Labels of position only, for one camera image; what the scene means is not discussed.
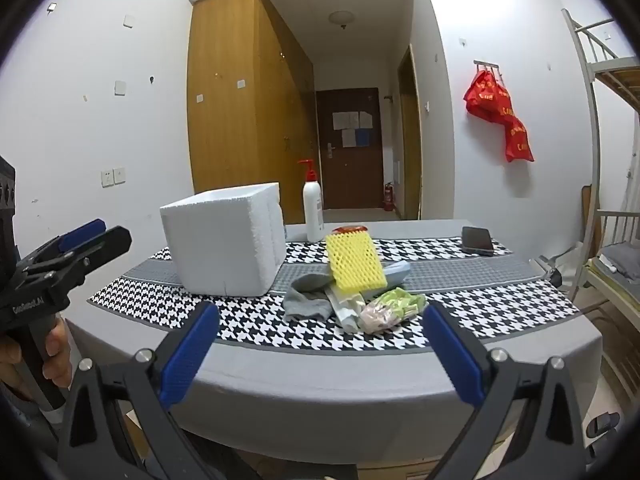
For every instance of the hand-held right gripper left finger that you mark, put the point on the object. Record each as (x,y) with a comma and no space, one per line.
(187,360)

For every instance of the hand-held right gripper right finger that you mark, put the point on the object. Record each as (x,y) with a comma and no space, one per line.
(455,355)

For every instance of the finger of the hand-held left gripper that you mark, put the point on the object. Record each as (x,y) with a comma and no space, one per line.
(82,234)
(100,247)

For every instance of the clear bag green pink pieces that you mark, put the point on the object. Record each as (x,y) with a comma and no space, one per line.
(390,310)

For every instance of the light blue face mask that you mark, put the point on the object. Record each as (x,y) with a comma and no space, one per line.
(397,271)

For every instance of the white foam box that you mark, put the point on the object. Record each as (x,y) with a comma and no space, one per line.
(215,245)

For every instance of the grey sock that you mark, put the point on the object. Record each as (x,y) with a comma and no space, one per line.
(305,300)

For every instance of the person's left hand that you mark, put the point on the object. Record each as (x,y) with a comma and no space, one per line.
(57,355)

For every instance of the houndstooth tablecloth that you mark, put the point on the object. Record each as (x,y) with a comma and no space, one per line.
(450,310)

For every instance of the grey table cover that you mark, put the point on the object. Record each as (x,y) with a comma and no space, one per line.
(300,400)

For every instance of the red packet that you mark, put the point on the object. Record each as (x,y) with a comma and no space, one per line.
(350,230)

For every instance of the red fire extinguisher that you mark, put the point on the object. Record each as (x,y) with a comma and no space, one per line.
(389,199)

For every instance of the wooden wardrobe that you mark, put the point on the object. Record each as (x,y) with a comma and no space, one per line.
(235,135)

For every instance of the grey bedding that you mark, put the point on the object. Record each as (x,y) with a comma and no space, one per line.
(622,260)

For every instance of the white pump bottle red cap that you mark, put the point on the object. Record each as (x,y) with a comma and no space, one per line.
(313,210)

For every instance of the wooden boards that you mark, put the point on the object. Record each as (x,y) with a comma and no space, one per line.
(590,210)

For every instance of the dark brown door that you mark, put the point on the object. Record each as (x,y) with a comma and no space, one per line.
(350,180)

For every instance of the wooden side door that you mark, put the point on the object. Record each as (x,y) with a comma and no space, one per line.
(410,150)

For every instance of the red printed bag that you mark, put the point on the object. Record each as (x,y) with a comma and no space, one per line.
(487,97)
(519,142)

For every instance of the blue paper sheet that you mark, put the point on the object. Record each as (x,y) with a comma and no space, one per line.
(363,138)

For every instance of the white paper sheet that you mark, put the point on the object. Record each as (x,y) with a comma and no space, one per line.
(352,120)
(349,139)
(366,120)
(339,121)

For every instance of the metal bunk bed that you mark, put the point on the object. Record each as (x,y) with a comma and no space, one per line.
(620,77)

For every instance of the ceiling lamp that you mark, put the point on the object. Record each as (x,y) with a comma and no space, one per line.
(342,17)

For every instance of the white wall socket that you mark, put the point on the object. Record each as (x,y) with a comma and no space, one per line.
(107,178)

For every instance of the white wall switch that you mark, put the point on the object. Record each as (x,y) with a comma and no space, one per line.
(120,175)

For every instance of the wall hook rack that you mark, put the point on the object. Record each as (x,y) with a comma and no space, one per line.
(487,64)

